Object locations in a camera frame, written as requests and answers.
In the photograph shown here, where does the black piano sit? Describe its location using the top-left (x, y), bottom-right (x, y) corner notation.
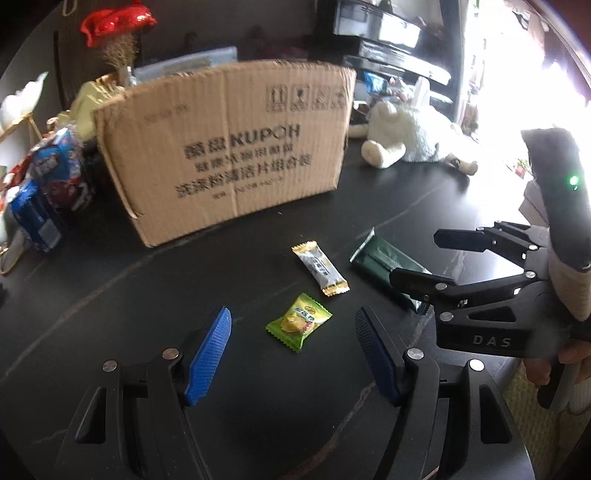
top-left (310, 1), bottom-right (466, 122)

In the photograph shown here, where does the blue snack canister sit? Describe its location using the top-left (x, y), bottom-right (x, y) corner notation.
top-left (31, 125), bottom-right (91, 212)

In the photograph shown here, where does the dried flower bouquet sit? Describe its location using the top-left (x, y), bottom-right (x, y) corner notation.
top-left (102, 33), bottom-right (137, 87)

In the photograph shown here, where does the red heart balloon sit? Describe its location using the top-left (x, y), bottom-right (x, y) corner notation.
top-left (79, 1), bottom-right (157, 48)

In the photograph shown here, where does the dark green snack packet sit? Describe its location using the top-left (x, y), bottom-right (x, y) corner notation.
top-left (349, 228), bottom-right (430, 315)

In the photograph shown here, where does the upper white shell tray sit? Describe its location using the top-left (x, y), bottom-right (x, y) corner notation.
top-left (0, 71), bottom-right (49, 139)

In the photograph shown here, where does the person's right hand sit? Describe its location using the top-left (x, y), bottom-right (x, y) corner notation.
top-left (521, 338), bottom-right (591, 388)

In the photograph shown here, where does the green yellow candy packet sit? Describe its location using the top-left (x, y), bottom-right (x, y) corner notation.
top-left (266, 293), bottom-right (332, 353)

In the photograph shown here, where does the yellow pyramid tin box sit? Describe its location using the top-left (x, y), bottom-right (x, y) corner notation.
top-left (69, 77), bottom-right (123, 143)

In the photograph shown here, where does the clear plastic bag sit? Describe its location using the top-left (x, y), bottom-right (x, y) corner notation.
top-left (132, 46), bottom-right (238, 84)

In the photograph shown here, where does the blue soda can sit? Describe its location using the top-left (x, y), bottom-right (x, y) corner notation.
top-left (10, 179), bottom-right (62, 253)

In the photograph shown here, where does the silver gold snack bar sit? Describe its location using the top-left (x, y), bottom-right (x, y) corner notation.
top-left (291, 241), bottom-right (349, 297)

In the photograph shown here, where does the brown cardboard box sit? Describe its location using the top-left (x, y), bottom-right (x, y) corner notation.
top-left (93, 60), bottom-right (356, 247)

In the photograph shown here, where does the white plush toy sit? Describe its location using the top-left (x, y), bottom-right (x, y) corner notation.
top-left (348, 77), bottom-right (478, 176)

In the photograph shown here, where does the black camera handle right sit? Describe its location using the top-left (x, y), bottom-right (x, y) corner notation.
top-left (522, 128), bottom-right (590, 322)

